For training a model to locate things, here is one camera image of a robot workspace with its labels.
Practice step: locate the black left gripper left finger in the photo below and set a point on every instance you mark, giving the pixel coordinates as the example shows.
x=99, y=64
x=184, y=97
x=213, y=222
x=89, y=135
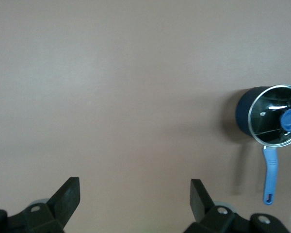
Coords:
x=68, y=199

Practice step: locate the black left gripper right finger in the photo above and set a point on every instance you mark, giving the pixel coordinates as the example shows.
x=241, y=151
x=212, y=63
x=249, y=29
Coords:
x=198, y=201

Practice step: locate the glass lid with blue knob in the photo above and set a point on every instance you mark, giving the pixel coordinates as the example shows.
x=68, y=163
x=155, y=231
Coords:
x=269, y=121

